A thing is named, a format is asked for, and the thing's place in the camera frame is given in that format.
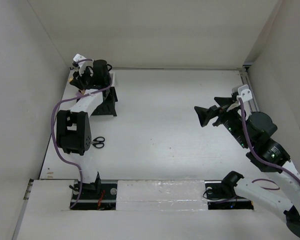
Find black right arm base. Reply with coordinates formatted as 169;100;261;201
202;171;254;210

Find white mesh organizer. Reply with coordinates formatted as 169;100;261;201
109;71;116;87

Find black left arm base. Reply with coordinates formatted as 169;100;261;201
69;173;118;211

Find purple highlighter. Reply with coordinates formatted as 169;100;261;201
75;92;83;98

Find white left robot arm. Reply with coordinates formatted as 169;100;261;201
51;54;118;199

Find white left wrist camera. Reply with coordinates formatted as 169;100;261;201
72;53;93;76

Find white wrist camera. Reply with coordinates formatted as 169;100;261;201
231;84;253;103
72;53;93;76

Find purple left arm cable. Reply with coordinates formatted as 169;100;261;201
51;58;113;208

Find black mesh organizer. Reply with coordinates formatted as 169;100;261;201
75;86;119;117

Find black scissors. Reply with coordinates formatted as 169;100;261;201
91;136;105;149

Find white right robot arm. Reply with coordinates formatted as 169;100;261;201
194;97;300;238

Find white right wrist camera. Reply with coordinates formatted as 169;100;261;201
231;84;253;103

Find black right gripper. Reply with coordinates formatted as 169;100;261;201
193;95;250;148

